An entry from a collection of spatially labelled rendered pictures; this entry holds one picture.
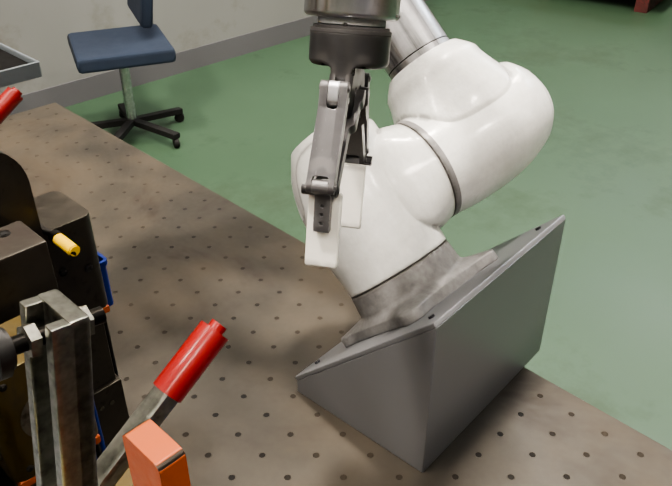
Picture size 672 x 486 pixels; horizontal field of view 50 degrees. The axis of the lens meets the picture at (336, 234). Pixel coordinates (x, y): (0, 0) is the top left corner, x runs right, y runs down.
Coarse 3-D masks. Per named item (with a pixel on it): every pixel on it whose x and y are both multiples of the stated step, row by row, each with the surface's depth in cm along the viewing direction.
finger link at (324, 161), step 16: (320, 96) 62; (320, 112) 62; (336, 112) 62; (320, 128) 62; (336, 128) 61; (320, 144) 61; (336, 144) 61; (320, 160) 61; (336, 160) 61; (320, 176) 61; (336, 176) 61; (320, 192) 61
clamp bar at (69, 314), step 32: (32, 320) 38; (64, 320) 37; (96, 320) 40; (0, 352) 35; (32, 352) 37; (64, 352) 37; (32, 384) 40; (64, 384) 38; (32, 416) 41; (64, 416) 39; (64, 448) 40; (64, 480) 41; (96, 480) 42
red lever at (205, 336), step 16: (192, 336) 47; (208, 336) 47; (192, 352) 46; (208, 352) 47; (176, 368) 46; (192, 368) 46; (160, 384) 46; (176, 384) 46; (192, 384) 47; (144, 400) 46; (160, 400) 46; (176, 400) 46; (144, 416) 46; (160, 416) 46; (112, 448) 45; (112, 464) 45; (128, 464) 45; (112, 480) 45
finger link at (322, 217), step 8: (312, 184) 61; (320, 184) 61; (320, 200) 63; (328, 200) 63; (320, 208) 63; (328, 208) 63; (320, 216) 63; (328, 216) 63; (320, 224) 64; (328, 224) 63; (328, 232) 64
